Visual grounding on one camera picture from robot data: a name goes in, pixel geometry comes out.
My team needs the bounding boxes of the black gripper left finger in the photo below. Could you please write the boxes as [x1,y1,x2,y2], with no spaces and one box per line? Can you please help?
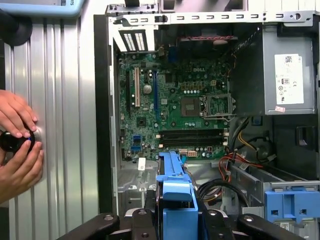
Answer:
[53,189,158,240]

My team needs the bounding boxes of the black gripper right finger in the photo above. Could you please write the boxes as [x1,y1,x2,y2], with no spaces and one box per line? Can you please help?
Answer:
[192,197,300,240]

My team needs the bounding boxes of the hard disk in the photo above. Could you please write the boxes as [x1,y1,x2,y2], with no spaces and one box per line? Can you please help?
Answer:
[154,150,209,240]

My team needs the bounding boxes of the round black tool blue ring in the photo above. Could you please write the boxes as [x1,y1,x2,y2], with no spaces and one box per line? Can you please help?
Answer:
[0,129,36,154]

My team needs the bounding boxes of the person's right hand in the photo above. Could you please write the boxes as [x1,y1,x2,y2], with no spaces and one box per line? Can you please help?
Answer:
[0,140,45,205]

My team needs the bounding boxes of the person's left hand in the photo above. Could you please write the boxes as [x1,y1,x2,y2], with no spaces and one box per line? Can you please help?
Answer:
[0,89,39,139]

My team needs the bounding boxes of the grey optical drive cage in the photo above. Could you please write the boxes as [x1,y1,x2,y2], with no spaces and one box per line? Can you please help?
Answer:
[229,163,320,240]

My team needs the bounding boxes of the blue drive latch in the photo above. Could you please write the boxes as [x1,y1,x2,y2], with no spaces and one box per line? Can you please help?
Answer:
[263,189,320,224]

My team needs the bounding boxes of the blue SATA ports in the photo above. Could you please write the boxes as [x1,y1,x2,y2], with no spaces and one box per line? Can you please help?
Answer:
[132,134,144,154]

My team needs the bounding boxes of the black RAM slot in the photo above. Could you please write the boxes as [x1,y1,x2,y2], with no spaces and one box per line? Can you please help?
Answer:
[157,142,227,148]
[159,138,225,143]
[159,129,225,134]
[157,133,227,139]

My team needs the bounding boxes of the metal socket cover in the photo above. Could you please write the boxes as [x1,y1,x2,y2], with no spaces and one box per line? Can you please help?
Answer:
[201,93,238,120]

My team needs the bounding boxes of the green motherboard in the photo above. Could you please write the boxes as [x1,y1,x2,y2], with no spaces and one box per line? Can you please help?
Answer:
[117,51,232,163]

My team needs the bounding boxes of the CPU socket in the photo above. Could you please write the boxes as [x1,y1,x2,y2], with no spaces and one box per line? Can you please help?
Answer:
[180,96,201,118]

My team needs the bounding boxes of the black expansion slot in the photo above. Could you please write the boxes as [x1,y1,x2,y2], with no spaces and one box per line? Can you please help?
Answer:
[125,70,132,119]

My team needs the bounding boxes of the black open PC case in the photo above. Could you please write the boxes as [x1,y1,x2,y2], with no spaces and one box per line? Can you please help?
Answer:
[93,9,320,240]

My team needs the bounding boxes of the blue expansion slot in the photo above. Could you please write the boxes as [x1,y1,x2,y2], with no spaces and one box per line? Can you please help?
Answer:
[152,69,159,114]

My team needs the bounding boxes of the white expansion slot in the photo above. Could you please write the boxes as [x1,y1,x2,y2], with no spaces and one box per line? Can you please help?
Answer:
[134,66,141,109]

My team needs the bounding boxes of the grey power supply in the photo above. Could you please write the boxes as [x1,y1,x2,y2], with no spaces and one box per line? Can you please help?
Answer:
[229,24,318,116]

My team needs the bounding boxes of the black case fan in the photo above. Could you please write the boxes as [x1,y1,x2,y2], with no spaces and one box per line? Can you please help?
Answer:
[175,34,240,61]

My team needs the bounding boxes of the pale blue teach pendant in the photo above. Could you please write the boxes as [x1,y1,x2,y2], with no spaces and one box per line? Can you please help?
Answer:
[0,0,85,19]

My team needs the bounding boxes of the black cable loop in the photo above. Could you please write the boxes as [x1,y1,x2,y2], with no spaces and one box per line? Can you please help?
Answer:
[198,179,249,209]

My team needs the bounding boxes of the orange wire bundle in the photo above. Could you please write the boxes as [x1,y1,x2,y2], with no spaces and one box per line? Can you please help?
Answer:
[218,151,264,183]

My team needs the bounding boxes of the short blue wire white plug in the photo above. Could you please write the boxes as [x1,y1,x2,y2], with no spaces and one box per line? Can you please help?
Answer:
[178,147,189,165]

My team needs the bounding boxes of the yellow wires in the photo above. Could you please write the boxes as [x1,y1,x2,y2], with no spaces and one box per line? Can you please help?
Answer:
[236,128,252,151]

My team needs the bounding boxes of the red fan wire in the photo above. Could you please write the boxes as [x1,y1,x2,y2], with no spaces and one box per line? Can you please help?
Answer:
[179,35,238,41]

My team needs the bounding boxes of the silver card bracket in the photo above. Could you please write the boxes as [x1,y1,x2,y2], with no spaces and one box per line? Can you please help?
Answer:
[105,2,161,25]

